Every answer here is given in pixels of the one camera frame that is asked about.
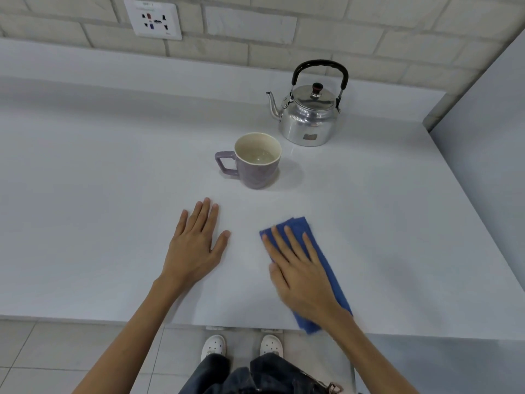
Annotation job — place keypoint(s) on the grey cabinet side panel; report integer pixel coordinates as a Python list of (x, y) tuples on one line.
[(488, 159)]

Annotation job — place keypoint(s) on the person's white left shoe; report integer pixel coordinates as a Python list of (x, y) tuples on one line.
[(213, 345)]

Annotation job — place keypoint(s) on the purple ceramic mug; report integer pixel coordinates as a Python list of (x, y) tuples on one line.
[(258, 170)]

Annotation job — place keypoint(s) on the person's left forearm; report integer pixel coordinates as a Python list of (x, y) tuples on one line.
[(131, 340)]

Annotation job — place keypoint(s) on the person's left thumb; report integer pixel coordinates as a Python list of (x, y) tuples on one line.
[(221, 243)]

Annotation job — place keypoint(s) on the silver kettle lid dark knob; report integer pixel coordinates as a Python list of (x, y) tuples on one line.
[(313, 97)]

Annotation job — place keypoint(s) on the blue cleaning cloth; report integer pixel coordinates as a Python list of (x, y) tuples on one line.
[(328, 279)]

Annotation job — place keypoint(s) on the person's dark denim clothing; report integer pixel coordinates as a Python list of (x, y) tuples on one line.
[(262, 377)]

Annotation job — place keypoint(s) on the person's right hand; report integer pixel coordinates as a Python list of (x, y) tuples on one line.
[(305, 283)]

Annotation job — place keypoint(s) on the person's left hand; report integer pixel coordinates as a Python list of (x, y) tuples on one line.
[(192, 252)]

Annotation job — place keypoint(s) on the person's left little finger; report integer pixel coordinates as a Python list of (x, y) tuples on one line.
[(181, 224)]

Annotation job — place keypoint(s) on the person's right forearm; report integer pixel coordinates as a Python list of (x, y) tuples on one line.
[(365, 356)]

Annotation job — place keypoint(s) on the person's white shoe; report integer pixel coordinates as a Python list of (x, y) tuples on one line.
[(271, 345), (213, 345)]

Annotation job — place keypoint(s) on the white wall power socket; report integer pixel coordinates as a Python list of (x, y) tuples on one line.
[(152, 19)]

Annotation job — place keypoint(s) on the person's right middle finger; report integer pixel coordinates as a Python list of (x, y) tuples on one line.
[(293, 244)]

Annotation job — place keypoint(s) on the person's white right shoe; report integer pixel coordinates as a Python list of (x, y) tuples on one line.
[(271, 345)]

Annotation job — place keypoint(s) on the person's left middle finger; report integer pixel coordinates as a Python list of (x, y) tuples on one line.
[(204, 217)]

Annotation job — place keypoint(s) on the person's right thumb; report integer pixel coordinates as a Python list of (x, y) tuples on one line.
[(275, 274)]

